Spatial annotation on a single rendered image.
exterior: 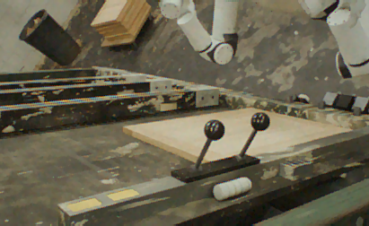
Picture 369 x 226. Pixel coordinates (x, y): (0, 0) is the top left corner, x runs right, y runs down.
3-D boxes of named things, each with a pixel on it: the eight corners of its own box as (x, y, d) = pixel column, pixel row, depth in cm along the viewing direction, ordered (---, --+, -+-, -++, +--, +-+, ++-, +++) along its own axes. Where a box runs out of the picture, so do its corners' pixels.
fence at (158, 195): (382, 143, 119) (384, 129, 118) (70, 240, 61) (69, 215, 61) (366, 139, 123) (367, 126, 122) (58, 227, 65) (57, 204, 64)
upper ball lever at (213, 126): (206, 179, 79) (232, 127, 71) (189, 183, 76) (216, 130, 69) (195, 165, 81) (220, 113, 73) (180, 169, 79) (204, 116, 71)
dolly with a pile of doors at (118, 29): (159, 13, 462) (136, -13, 437) (138, 50, 443) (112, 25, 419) (127, 21, 506) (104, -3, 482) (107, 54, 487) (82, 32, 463)
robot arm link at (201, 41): (175, 25, 146) (201, 63, 158) (187, 33, 138) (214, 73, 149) (197, 6, 146) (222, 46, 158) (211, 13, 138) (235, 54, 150)
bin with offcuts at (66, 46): (89, 39, 552) (51, 5, 513) (69, 69, 534) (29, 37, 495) (70, 42, 589) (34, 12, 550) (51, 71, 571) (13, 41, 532)
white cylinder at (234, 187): (223, 203, 76) (252, 193, 80) (224, 187, 75) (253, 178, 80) (212, 197, 78) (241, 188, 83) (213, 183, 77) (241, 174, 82)
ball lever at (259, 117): (249, 167, 86) (277, 119, 78) (235, 170, 84) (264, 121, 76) (238, 154, 88) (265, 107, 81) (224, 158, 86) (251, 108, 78)
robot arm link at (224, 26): (224, 51, 161) (230, -6, 151) (241, 63, 151) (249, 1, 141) (197, 54, 157) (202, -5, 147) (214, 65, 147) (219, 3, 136)
